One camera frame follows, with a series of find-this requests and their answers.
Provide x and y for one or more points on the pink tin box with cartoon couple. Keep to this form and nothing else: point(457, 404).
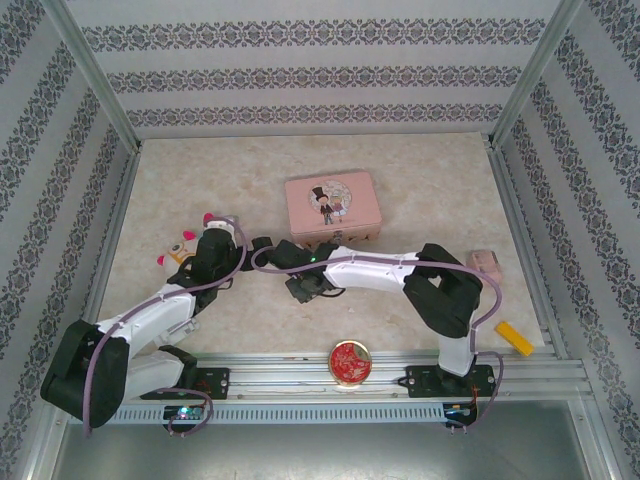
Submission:
point(350, 200)

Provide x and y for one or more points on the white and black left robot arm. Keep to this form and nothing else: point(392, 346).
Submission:
point(150, 320)

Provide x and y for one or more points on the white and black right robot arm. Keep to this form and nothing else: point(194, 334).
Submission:
point(365, 272)

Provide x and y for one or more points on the colourful plush toy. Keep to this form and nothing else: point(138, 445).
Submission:
point(176, 250)

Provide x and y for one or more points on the round red and gold tin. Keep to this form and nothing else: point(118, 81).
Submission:
point(349, 363)

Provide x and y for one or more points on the grey sheet metal tray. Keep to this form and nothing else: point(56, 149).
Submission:
point(320, 450)

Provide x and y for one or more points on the small pink plastic toy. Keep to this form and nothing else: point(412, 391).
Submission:
point(485, 265)

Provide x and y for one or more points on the yellow block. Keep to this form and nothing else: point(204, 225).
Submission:
point(514, 338)

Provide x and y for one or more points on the aluminium mounting rail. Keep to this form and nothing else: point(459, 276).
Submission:
point(280, 372)

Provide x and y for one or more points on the aluminium side rail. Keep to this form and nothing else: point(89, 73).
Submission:
point(523, 240)
point(111, 240)

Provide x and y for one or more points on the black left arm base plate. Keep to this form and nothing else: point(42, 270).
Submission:
point(215, 382)

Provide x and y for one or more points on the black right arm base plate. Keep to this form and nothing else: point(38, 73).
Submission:
point(425, 382)

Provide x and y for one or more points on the aluminium frame post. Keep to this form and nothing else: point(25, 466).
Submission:
point(537, 70)
point(90, 70)

